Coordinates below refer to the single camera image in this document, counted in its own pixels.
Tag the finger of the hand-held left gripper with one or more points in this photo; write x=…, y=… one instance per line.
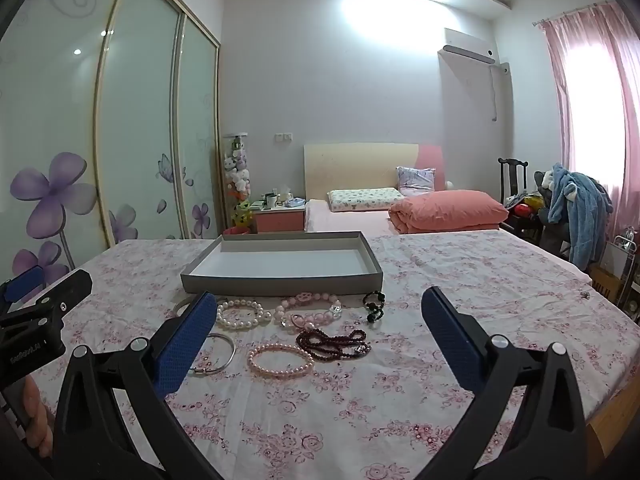
x=70, y=290
x=25, y=282

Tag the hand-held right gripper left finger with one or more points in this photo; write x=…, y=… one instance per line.
x=182, y=345

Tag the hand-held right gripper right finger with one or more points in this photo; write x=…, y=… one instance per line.
x=450, y=340

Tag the wide silver bangle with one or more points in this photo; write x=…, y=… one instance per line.
x=179, y=305

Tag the grey shallow tray box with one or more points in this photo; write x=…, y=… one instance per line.
x=280, y=265

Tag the dark red bead strand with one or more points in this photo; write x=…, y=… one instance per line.
x=312, y=345

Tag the person's left hand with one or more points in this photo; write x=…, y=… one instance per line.
x=37, y=417

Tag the pink floral cloth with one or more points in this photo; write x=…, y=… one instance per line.
x=350, y=410

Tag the red waste bin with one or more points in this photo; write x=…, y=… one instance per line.
x=236, y=231

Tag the folded salmon quilt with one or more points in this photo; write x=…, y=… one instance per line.
x=445, y=210

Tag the grey chair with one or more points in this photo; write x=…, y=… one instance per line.
x=560, y=235

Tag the pile of colourful clothes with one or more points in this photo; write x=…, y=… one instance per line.
x=527, y=205

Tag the pink and beige nightstand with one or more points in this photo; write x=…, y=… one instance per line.
x=277, y=220

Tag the pink bed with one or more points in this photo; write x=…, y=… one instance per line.
x=345, y=220

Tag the purple floral pillow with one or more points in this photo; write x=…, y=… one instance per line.
x=415, y=180

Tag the white patterned pillow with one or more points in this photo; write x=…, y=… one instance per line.
x=362, y=199

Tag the dark wooden chair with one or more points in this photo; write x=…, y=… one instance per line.
x=512, y=175

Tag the clear tube of plush toys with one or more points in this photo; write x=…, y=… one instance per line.
x=239, y=175

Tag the blue cloth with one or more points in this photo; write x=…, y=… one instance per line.
x=295, y=203

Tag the tissue box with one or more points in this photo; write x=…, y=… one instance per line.
x=286, y=194

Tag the blue fleece robe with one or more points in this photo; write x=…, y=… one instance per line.
x=582, y=210

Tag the floral glass sliding wardrobe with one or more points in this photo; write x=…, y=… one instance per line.
x=135, y=110

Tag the metal rack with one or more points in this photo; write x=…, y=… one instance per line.
x=627, y=260

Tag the beige and pink headboard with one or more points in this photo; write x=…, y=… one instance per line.
x=360, y=165

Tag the white pipe cover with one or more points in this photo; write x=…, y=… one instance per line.
x=495, y=95

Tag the pink curtain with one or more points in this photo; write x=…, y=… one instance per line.
x=590, y=100

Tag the white air conditioner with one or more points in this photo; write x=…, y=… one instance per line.
x=467, y=45

